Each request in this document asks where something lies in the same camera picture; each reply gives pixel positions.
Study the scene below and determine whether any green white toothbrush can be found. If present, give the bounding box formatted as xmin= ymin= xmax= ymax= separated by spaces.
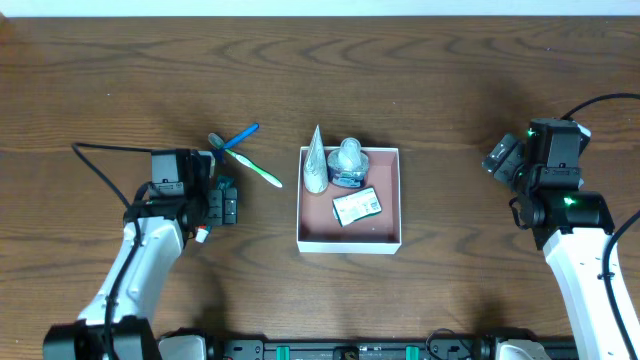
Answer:
xmin=208 ymin=133 xmax=283 ymax=188

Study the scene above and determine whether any white lotion tube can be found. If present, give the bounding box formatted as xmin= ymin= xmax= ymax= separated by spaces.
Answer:
xmin=303 ymin=126 xmax=328 ymax=194

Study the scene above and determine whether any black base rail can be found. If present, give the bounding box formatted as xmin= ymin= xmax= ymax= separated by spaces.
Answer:
xmin=159 ymin=337 xmax=581 ymax=360

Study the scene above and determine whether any blue disposable razor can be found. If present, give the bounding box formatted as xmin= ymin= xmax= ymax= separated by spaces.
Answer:
xmin=207 ymin=123 xmax=260 ymax=162

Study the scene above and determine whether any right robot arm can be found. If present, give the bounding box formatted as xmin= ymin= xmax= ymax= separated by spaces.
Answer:
xmin=482 ymin=118 xmax=639 ymax=359

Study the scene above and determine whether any red green toothpaste tube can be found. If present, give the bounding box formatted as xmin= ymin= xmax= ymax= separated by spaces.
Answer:
xmin=195 ymin=175 xmax=238 ymax=243

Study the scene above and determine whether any blue soap pump bottle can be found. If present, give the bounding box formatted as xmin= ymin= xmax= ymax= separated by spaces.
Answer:
xmin=327 ymin=137 xmax=369 ymax=189

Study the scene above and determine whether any white box with pink interior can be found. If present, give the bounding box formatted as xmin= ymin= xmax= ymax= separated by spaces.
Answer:
xmin=296 ymin=146 xmax=402 ymax=255

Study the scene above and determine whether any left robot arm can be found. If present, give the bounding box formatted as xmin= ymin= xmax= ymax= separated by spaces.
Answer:
xmin=42 ymin=149 xmax=224 ymax=359

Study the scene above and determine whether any green white soap box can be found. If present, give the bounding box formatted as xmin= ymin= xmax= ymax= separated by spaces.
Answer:
xmin=332 ymin=187 xmax=382 ymax=227

